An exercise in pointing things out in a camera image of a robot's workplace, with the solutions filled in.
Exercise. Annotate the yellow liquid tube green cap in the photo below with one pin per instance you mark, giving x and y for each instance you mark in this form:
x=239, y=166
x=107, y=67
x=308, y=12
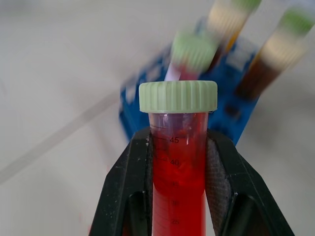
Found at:
x=227, y=19

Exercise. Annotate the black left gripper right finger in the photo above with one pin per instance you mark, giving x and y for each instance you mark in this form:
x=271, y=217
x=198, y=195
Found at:
x=242, y=191

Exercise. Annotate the blue test tube rack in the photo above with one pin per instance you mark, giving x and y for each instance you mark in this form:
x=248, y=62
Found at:
x=229, y=103

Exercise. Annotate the red liquid tube green cap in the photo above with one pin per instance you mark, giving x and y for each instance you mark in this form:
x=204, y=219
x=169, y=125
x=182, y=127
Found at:
x=179, y=157
x=192, y=52

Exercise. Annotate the brown liquid tube green cap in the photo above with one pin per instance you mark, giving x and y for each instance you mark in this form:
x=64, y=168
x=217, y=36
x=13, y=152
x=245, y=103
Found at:
x=273, y=56

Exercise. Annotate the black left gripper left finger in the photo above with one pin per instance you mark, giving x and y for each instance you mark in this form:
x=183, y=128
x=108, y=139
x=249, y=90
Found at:
x=124, y=186

